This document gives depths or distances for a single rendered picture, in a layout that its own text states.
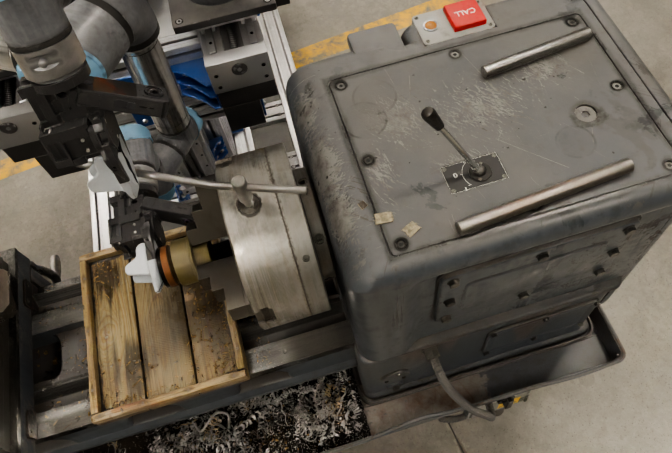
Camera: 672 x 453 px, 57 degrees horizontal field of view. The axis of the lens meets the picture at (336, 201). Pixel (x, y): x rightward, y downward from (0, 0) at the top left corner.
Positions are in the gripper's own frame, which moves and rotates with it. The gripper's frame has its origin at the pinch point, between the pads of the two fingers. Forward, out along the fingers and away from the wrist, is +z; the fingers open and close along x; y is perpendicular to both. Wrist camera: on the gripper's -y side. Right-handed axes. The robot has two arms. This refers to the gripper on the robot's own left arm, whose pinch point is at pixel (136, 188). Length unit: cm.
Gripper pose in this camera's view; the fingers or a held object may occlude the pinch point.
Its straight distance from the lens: 93.8
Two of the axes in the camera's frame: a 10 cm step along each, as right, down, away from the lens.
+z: 1.7, 7.4, 6.4
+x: 2.4, 6.0, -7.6
